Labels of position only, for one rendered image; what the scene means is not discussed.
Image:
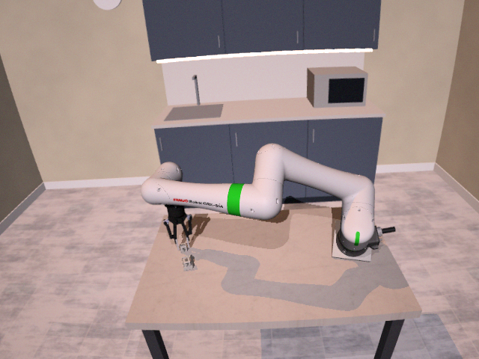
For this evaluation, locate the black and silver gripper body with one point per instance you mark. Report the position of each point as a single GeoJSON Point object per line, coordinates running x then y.
{"type": "Point", "coordinates": [175, 213]}

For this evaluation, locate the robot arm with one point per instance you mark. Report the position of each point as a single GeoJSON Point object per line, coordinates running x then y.
{"type": "Point", "coordinates": [264, 197]}

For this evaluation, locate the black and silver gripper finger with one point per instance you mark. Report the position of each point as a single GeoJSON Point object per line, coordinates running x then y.
{"type": "Point", "coordinates": [189, 217]}
{"type": "Point", "coordinates": [166, 223]}

